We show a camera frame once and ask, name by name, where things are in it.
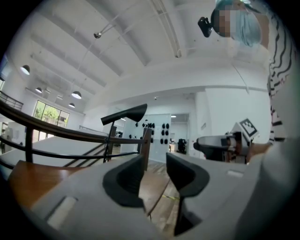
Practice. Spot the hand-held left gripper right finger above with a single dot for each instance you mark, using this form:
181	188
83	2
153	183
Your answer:
187	178

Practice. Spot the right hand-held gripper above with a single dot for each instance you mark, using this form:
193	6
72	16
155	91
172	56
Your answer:
243	138

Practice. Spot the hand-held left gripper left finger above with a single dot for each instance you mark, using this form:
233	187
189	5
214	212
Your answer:
122	182

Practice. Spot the black desk lamp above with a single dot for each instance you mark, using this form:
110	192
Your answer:
131	113

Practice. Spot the person's right forearm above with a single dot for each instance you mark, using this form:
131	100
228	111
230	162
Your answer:
257	150

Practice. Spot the black pendant ceiling lamp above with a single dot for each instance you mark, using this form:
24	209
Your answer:
76	95
38	90
25	69
71	105

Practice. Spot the black office chair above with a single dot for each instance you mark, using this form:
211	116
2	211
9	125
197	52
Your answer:
182	145

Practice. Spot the wooden table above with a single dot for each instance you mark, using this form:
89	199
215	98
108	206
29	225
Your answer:
35	180

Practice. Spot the large glass window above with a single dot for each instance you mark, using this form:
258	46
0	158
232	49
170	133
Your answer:
50	113

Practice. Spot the striped white shirt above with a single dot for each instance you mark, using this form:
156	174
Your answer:
281	58

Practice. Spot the light blue face mask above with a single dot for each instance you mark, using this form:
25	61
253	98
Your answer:
248	25

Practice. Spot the white ceiling pipe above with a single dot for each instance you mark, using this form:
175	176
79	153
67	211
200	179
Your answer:
168	25

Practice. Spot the silver ceiling spotlight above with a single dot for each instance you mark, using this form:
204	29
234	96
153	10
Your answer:
97	35

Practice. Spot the group of black wall-hung items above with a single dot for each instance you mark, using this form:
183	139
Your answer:
165	133

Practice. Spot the black head camera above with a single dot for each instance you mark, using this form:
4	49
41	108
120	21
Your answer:
205	26

